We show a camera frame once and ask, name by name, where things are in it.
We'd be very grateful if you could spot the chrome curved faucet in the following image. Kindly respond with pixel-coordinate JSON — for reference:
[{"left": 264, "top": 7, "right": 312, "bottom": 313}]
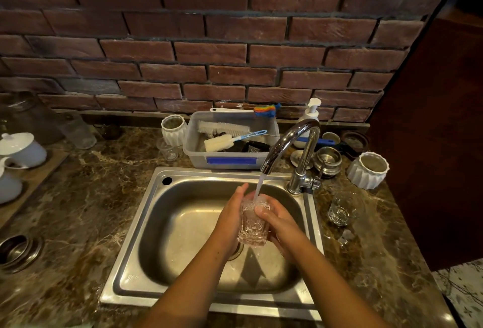
[{"left": 260, "top": 119, "right": 322, "bottom": 195}]

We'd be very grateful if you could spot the blue handled tool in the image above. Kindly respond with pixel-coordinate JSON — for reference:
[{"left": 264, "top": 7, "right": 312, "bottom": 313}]
[{"left": 297, "top": 136, "right": 349, "bottom": 151}]

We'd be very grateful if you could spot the blue handled sponge brush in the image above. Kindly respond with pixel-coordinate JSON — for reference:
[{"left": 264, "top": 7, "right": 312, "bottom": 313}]
[{"left": 204, "top": 130, "right": 268, "bottom": 152}]

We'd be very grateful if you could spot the white ceramic teapot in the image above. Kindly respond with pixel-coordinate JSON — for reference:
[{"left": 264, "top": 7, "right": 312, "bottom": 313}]
[{"left": 0, "top": 157, "right": 23, "bottom": 205}]

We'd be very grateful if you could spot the rainbow bristle bottle brush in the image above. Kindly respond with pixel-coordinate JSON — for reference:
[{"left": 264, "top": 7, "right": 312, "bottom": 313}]
[{"left": 210, "top": 103, "right": 281, "bottom": 118}]

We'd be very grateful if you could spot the person's right hand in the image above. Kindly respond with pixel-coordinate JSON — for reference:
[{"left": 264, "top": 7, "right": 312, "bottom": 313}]
[{"left": 254, "top": 195, "right": 308, "bottom": 256}]

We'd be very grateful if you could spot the white ribbed ceramic cup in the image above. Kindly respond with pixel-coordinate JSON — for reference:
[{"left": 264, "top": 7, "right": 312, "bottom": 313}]
[
  {"left": 347, "top": 152, "right": 390, "bottom": 190},
  {"left": 161, "top": 114, "right": 188, "bottom": 148}
]

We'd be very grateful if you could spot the clear patterned drinking glass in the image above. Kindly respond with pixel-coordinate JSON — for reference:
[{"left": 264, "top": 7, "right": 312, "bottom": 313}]
[{"left": 238, "top": 194, "right": 273, "bottom": 247}]

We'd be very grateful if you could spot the wooden tray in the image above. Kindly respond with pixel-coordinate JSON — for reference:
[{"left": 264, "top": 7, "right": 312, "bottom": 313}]
[{"left": 0, "top": 148, "right": 70, "bottom": 229}]

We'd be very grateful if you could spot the round steel countertop drain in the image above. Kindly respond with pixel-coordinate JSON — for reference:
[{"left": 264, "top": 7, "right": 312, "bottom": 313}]
[{"left": 0, "top": 234, "right": 44, "bottom": 274}]

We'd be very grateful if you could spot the person's right forearm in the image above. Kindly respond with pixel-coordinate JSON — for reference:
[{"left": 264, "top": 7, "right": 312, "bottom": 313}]
[{"left": 277, "top": 239, "right": 389, "bottom": 328}]

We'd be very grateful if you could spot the white pump soap bottle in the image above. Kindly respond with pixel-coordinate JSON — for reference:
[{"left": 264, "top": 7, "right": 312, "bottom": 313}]
[{"left": 293, "top": 98, "right": 322, "bottom": 149}]

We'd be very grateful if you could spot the person's left hand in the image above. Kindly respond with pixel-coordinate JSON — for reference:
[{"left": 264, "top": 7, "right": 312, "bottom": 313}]
[{"left": 211, "top": 183, "right": 250, "bottom": 260}]

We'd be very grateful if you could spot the white lidded ceramic teacup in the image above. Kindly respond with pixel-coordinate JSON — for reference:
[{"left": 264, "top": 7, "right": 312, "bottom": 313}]
[{"left": 0, "top": 132, "right": 48, "bottom": 169}]

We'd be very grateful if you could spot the grey plastic tub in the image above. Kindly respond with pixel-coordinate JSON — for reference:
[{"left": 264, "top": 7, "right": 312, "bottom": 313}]
[{"left": 183, "top": 110, "right": 280, "bottom": 170}]

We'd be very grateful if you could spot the small white saucer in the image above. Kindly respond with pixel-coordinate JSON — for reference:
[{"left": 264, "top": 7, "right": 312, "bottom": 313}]
[{"left": 290, "top": 149, "right": 315, "bottom": 170}]

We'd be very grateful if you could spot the small steel bowl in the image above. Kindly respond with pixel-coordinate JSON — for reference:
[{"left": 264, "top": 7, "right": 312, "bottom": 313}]
[{"left": 313, "top": 146, "right": 342, "bottom": 179}]

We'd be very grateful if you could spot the dark wooden cabinet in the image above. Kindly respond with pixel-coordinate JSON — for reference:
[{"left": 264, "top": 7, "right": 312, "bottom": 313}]
[{"left": 364, "top": 0, "right": 483, "bottom": 272}]

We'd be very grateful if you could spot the stainless steel sink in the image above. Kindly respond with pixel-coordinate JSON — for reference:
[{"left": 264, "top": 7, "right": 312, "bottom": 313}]
[{"left": 99, "top": 167, "right": 326, "bottom": 321}]

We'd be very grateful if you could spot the clear glass tumbler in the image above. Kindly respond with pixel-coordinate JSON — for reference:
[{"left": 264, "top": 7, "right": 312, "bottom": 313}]
[{"left": 327, "top": 191, "right": 365, "bottom": 227}]

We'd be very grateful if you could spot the white bristle scrub brush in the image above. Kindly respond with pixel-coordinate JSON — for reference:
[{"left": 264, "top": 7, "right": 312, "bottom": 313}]
[{"left": 198, "top": 120, "right": 252, "bottom": 138}]

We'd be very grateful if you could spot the small clear glass cup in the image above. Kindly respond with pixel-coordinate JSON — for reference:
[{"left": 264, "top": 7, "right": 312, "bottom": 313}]
[{"left": 156, "top": 138, "right": 179, "bottom": 162}]

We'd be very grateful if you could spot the large glass jar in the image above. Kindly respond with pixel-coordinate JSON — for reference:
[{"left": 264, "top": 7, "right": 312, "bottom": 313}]
[{"left": 0, "top": 91, "right": 64, "bottom": 146}]

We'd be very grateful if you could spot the person's left forearm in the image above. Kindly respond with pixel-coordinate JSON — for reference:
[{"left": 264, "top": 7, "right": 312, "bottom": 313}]
[{"left": 138, "top": 243, "right": 236, "bottom": 328}]

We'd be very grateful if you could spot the dark round coaster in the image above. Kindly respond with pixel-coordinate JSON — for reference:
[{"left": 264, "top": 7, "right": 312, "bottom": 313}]
[{"left": 340, "top": 131, "right": 370, "bottom": 158}]

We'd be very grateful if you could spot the tall clear glass cup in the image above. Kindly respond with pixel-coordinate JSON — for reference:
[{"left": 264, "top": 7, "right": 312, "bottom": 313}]
[{"left": 58, "top": 111, "right": 97, "bottom": 150}]

